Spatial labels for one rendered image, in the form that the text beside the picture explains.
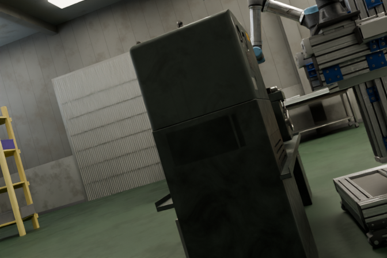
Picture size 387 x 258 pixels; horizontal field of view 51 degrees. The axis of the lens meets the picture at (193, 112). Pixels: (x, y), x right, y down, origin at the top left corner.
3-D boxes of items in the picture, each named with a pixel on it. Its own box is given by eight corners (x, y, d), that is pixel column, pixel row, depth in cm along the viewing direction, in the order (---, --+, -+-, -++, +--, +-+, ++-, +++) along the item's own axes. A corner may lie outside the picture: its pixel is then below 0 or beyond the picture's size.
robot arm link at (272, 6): (319, 29, 272) (244, 4, 284) (318, 33, 287) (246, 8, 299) (326, 12, 271) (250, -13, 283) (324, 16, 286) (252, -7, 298)
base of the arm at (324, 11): (345, 20, 224) (340, 3, 224) (351, 13, 209) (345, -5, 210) (318, 29, 226) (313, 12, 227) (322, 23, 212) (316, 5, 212)
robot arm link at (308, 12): (308, 26, 262) (302, 6, 263) (308, 30, 276) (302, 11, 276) (327, 19, 260) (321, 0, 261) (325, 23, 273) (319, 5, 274)
